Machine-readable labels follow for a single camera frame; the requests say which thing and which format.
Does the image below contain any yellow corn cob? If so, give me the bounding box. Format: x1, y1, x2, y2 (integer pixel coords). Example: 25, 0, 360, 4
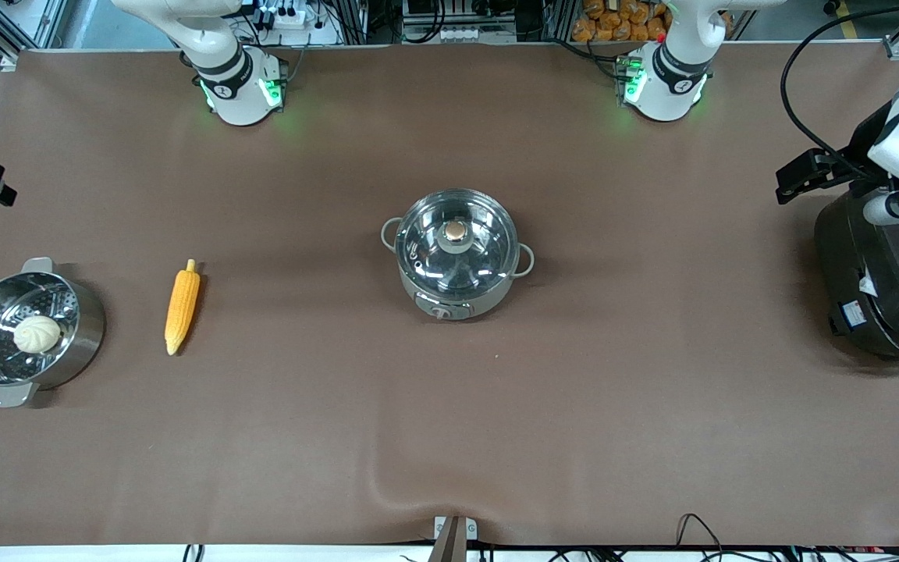
165, 259, 202, 357

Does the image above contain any glass pot lid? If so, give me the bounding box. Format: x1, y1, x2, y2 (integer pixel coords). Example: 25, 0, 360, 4
396, 190, 519, 301

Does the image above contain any stainless steel steamer pot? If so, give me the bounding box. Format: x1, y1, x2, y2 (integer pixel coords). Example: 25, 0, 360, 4
0, 258, 107, 408

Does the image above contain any grey electric cooking pot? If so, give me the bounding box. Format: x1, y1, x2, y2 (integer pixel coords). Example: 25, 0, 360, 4
381, 190, 536, 322

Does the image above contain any black rice cooker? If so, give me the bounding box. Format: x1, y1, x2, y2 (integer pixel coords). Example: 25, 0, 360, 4
814, 187, 899, 369

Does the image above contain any white steamed bun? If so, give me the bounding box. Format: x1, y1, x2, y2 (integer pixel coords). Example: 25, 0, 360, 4
12, 315, 62, 354

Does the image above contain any bag of orange buns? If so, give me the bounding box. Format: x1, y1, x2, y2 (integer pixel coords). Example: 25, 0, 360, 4
572, 0, 673, 42

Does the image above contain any brown table mat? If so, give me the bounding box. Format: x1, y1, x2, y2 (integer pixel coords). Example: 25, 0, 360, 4
0, 43, 899, 547

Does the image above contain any black looped cable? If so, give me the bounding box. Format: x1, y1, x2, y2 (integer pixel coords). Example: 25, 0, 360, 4
676, 513, 725, 561

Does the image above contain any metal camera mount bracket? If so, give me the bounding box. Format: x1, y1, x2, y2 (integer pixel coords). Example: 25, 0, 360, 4
428, 515, 478, 562

